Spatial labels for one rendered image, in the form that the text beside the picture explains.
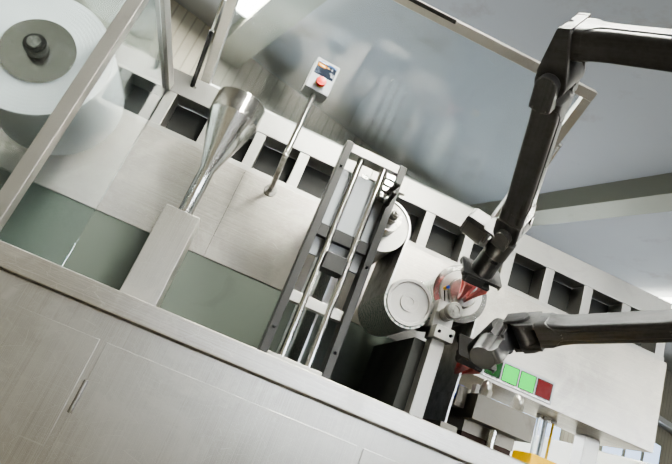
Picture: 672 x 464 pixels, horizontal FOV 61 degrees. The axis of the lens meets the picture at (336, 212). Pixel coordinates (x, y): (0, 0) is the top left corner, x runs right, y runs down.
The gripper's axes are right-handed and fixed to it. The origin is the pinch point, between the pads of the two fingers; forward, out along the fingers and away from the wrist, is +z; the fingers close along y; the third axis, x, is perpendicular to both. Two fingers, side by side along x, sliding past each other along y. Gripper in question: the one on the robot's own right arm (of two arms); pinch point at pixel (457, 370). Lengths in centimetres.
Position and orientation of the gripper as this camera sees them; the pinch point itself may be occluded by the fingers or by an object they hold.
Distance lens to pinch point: 150.6
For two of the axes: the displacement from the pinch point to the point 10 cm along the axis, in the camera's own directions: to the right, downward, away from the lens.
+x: 2.0, -6.1, 7.7
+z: -3.9, 6.7, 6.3
